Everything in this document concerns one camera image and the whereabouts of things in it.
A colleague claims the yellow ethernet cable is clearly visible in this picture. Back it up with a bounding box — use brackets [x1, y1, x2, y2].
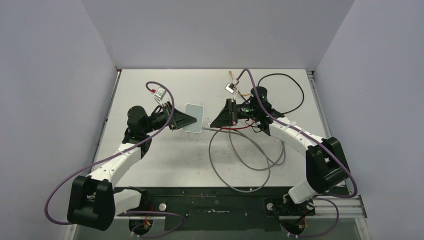
[228, 70, 253, 98]

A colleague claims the black ethernet cable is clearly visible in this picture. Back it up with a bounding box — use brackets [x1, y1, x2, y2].
[256, 73, 305, 116]

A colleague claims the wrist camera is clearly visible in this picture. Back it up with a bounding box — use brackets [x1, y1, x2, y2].
[152, 87, 167, 104]
[224, 79, 239, 100]

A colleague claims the red ethernet cable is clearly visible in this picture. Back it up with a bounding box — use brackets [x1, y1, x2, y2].
[220, 120, 255, 131]

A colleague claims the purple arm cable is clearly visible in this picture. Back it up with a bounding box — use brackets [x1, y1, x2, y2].
[44, 81, 186, 239]
[233, 68, 359, 239]

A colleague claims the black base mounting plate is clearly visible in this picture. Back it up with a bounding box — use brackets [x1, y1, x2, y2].
[124, 187, 324, 234]

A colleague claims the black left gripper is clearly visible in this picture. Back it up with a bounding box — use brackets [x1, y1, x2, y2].
[142, 101, 196, 134]

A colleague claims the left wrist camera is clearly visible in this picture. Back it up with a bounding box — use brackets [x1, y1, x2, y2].
[152, 87, 167, 104]

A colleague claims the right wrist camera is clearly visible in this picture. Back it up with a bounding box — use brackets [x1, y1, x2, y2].
[224, 79, 239, 100]

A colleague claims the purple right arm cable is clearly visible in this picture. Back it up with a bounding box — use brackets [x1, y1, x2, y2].
[233, 68, 359, 239]

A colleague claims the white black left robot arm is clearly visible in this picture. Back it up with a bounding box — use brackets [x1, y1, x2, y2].
[67, 101, 197, 231]

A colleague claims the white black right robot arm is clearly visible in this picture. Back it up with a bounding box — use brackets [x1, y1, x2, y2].
[210, 86, 349, 214]

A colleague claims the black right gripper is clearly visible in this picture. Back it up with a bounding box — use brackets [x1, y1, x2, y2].
[210, 99, 258, 129]

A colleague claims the white network switch box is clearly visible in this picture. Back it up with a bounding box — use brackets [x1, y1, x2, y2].
[182, 103, 205, 134]

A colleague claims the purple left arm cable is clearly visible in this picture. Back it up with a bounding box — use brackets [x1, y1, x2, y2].
[44, 81, 186, 239]

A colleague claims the grey ethernet cable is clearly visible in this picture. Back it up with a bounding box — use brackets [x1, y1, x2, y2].
[202, 126, 286, 194]

